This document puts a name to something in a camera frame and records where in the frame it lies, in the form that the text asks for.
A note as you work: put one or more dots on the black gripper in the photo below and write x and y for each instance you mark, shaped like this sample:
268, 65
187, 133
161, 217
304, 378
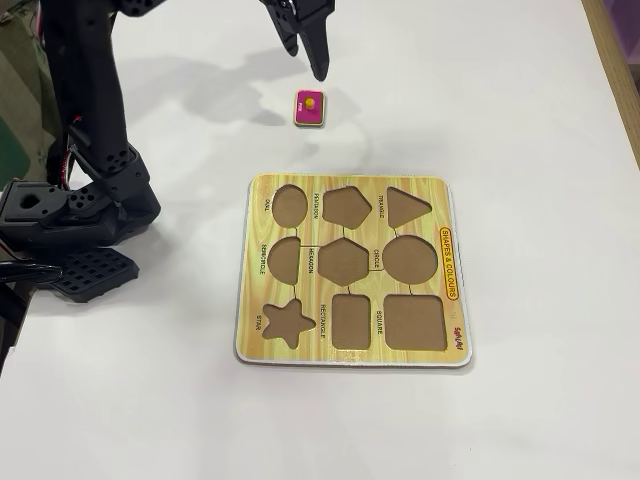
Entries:
303, 22

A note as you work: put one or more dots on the pink rectangle piece yellow pin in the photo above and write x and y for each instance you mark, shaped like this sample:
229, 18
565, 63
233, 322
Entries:
302, 116

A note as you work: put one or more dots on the black robot base grid plate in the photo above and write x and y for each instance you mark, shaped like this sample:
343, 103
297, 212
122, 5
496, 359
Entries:
95, 280

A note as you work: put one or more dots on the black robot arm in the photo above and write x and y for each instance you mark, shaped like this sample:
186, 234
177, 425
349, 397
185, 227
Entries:
85, 75

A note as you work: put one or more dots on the wooden shape puzzle board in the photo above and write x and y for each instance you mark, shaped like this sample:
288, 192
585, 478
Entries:
305, 350

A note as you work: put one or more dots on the floral beige cloth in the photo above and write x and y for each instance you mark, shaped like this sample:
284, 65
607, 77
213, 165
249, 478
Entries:
20, 75

